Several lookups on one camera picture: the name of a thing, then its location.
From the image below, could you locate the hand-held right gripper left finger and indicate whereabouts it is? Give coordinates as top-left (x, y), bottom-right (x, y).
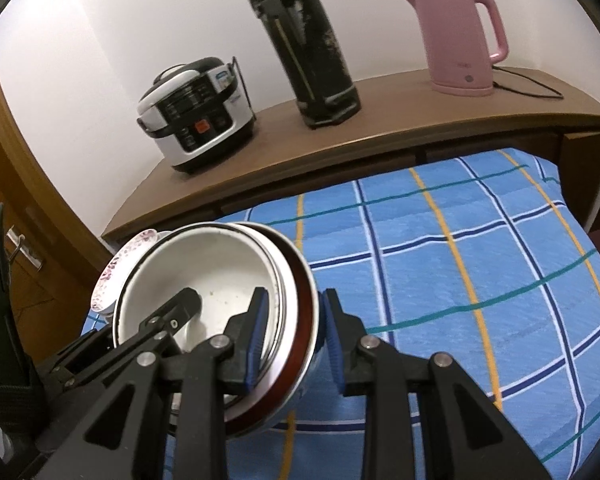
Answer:
top-left (60, 287), bottom-right (272, 480)

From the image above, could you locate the brown wooden cabinet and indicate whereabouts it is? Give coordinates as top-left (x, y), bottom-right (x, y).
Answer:
top-left (101, 65), bottom-right (600, 243)

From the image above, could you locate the white enamel bowl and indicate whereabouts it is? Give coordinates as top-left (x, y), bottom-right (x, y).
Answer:
top-left (111, 222), bottom-right (283, 386)

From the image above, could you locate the metal door handle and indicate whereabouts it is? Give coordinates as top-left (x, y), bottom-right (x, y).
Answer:
top-left (5, 227), bottom-right (43, 272)

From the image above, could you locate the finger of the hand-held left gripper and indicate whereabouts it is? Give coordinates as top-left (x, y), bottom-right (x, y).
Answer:
top-left (45, 287), bottom-right (203, 392)

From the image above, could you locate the worn black thermos flask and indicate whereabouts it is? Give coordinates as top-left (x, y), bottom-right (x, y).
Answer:
top-left (241, 0), bottom-right (363, 130)

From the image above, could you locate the black rice cooker cable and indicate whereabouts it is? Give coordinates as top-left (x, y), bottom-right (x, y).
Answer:
top-left (228, 56), bottom-right (257, 122)

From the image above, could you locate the wooden door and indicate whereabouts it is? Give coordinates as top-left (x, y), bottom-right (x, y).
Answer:
top-left (0, 85), bottom-right (108, 356)

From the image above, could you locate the blue checked cloth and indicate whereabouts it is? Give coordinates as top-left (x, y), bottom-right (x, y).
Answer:
top-left (80, 147), bottom-right (600, 480)

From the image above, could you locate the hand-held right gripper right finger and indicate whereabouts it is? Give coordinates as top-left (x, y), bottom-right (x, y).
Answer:
top-left (322, 288), bottom-right (553, 480)

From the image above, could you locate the black kettle cable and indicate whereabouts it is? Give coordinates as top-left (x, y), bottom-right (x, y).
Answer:
top-left (490, 65), bottom-right (565, 101)

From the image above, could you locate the white and black rice cooker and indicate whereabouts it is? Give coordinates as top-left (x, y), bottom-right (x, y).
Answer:
top-left (136, 56), bottom-right (257, 175)

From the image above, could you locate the wooden door frame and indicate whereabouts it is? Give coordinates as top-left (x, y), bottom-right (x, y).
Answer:
top-left (0, 35), bottom-right (113, 266)

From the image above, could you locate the pink electric kettle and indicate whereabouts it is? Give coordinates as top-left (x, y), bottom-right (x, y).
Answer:
top-left (400, 0), bottom-right (510, 97)

